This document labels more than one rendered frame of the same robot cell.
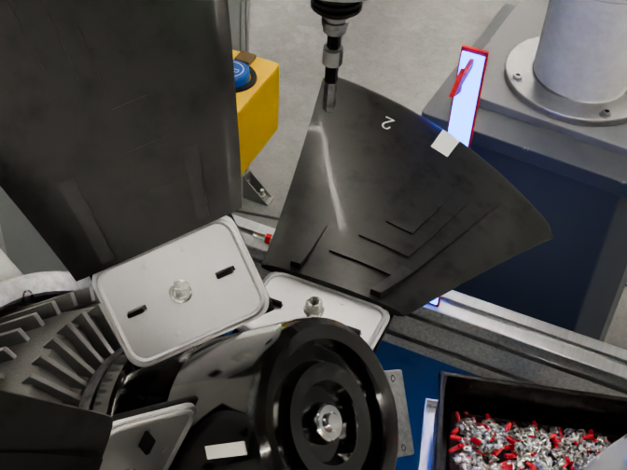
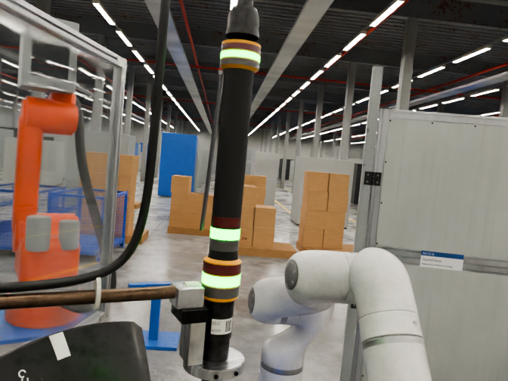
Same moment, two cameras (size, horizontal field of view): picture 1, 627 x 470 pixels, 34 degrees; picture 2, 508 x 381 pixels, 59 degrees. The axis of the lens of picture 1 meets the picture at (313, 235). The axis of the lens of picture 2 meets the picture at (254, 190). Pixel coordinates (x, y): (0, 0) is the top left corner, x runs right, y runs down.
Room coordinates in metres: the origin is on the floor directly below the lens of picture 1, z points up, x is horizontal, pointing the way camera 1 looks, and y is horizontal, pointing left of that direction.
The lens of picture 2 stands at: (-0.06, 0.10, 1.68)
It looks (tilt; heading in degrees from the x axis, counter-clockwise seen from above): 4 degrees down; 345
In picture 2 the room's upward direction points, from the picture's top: 5 degrees clockwise
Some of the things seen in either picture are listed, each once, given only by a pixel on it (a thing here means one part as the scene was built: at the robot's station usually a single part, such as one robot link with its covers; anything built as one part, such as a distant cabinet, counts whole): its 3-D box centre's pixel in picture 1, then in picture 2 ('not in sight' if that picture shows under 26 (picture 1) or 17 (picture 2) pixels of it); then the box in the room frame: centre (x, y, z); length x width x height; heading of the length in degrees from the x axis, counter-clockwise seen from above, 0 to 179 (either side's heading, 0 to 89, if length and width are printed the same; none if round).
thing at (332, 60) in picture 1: (331, 68); not in sight; (0.44, 0.00, 1.38); 0.01 x 0.01 x 0.05
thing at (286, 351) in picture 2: not in sight; (297, 323); (1.09, -0.36, 1.25); 0.19 x 0.12 x 0.24; 86
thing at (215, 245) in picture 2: not in sight; (224, 243); (0.44, 0.00, 1.59); 0.03 x 0.03 x 0.01
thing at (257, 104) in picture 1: (193, 104); not in sight; (0.88, 0.14, 1.02); 0.16 x 0.10 x 0.11; 68
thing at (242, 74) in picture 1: (229, 75); not in sight; (0.87, 0.10, 1.08); 0.04 x 0.04 x 0.02
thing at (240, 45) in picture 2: not in sight; (240, 51); (0.44, 0.00, 1.80); 0.04 x 0.04 x 0.01
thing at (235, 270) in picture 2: not in sight; (221, 265); (0.44, 0.00, 1.56); 0.04 x 0.04 x 0.01
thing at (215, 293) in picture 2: not in sight; (220, 288); (0.44, 0.00, 1.53); 0.04 x 0.04 x 0.01
